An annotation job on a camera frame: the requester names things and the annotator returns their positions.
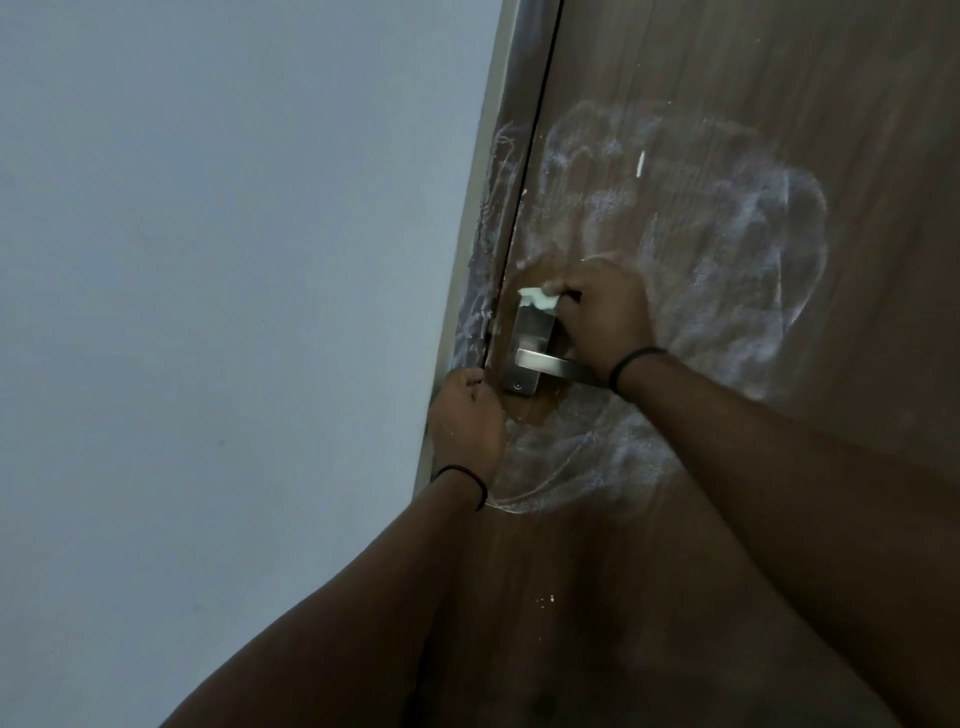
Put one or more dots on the brown wooden door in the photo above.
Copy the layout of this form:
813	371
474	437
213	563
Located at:
720	225

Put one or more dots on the person's left fingers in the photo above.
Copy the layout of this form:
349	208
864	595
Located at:
466	377

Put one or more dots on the black left wrist band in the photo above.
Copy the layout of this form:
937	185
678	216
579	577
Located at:
466	475

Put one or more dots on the person's right forearm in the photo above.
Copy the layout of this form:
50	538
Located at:
810	510

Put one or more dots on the person's right fingers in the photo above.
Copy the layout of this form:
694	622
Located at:
564	292

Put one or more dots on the black right wrist band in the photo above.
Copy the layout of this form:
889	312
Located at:
631	363

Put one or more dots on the white cleaning cloth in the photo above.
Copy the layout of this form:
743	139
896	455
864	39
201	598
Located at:
538	298

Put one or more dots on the person's left hand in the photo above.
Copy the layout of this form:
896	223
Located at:
463	429

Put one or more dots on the person's right hand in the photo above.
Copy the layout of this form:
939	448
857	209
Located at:
609	315

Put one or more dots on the person's left forearm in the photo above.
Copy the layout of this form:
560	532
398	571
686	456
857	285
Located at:
322	615

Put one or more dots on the brown door frame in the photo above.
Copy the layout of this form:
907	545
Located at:
491	187

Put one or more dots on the black wrist band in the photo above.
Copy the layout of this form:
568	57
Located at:
466	475
631	363

